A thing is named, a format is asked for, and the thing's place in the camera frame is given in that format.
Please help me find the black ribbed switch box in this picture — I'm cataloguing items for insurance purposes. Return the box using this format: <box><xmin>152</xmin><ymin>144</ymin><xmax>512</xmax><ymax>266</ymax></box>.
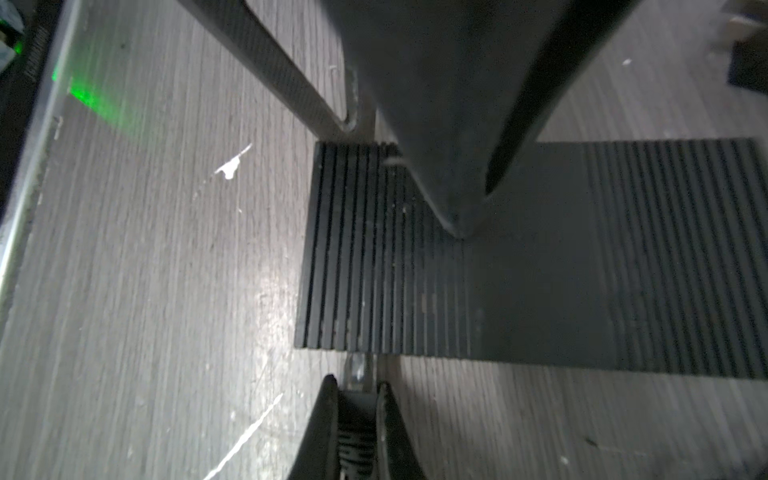
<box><xmin>294</xmin><ymin>138</ymin><xmax>767</xmax><ymax>380</ymax></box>

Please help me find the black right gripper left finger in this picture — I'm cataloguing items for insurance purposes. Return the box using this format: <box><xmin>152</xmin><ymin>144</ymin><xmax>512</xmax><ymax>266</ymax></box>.
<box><xmin>287</xmin><ymin>374</ymin><xmax>340</xmax><ymax>480</ymax></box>

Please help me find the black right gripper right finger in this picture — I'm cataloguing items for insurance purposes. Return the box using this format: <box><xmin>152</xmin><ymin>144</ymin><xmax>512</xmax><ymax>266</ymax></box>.
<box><xmin>375</xmin><ymin>382</ymin><xmax>426</xmax><ymax>480</ymax></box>

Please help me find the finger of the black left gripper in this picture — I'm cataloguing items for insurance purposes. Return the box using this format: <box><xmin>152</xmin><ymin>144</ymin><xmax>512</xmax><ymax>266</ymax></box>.
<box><xmin>323</xmin><ymin>1</ymin><xmax>634</xmax><ymax>238</ymax></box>

